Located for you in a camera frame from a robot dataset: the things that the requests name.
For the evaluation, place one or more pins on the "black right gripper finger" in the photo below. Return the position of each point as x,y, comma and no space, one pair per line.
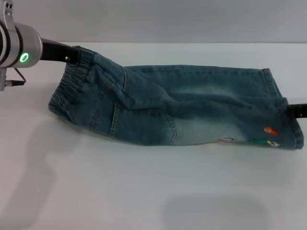
298,110

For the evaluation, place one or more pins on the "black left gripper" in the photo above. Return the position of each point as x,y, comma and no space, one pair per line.
52,51

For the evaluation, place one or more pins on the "blue denim shorts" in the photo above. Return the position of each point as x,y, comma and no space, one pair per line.
156,105

